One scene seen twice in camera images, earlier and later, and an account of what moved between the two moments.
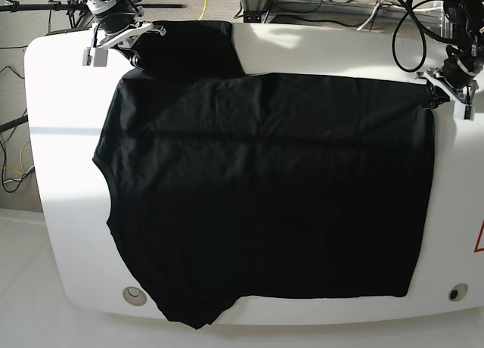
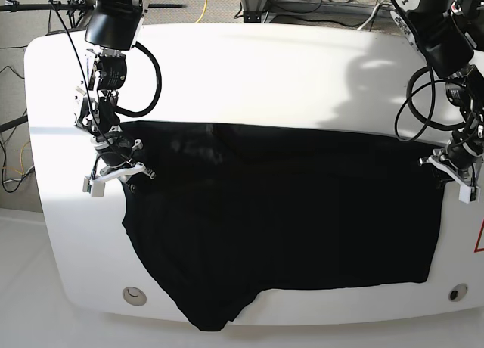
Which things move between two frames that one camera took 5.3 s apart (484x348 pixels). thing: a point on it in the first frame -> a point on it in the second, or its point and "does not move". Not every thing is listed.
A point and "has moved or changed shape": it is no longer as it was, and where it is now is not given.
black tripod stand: x=75 y=5 does not move
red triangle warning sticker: x=478 y=239 does not move
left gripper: x=125 y=36 -> x=115 y=153
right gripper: x=463 y=95 -> x=454 y=162
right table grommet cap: x=458 y=291 does not move
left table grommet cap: x=134 y=296 does not move
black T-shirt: x=225 y=185 has moved or changed shape
